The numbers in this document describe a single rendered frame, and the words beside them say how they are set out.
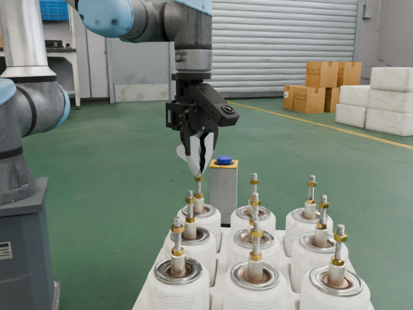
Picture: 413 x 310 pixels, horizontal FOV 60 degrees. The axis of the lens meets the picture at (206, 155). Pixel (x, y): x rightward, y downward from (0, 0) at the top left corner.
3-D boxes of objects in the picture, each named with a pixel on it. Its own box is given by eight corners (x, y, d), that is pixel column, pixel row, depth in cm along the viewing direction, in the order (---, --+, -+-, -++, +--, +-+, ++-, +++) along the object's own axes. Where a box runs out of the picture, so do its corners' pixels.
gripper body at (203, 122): (192, 126, 81) (192, 71, 78) (219, 131, 75) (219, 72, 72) (165, 130, 76) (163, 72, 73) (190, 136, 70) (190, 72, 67)
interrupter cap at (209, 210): (174, 214, 77) (174, 211, 77) (194, 203, 83) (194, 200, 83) (203, 222, 73) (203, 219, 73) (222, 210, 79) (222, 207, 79)
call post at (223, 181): (208, 277, 97) (208, 167, 90) (211, 263, 104) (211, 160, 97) (235, 278, 97) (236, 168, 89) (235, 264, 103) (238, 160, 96)
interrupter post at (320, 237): (329, 246, 63) (331, 229, 63) (318, 248, 63) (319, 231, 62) (321, 240, 66) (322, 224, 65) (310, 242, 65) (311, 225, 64)
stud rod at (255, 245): (255, 270, 53) (257, 223, 51) (250, 267, 54) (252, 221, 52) (260, 267, 54) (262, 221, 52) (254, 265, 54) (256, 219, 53)
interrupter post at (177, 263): (188, 274, 55) (188, 254, 54) (174, 278, 54) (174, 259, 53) (182, 267, 57) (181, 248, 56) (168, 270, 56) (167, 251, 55)
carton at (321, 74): (336, 87, 429) (338, 61, 421) (319, 87, 420) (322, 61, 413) (320, 86, 456) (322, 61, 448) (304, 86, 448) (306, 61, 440)
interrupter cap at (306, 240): (351, 251, 62) (352, 247, 62) (313, 258, 60) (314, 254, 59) (325, 232, 69) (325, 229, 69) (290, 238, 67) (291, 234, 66)
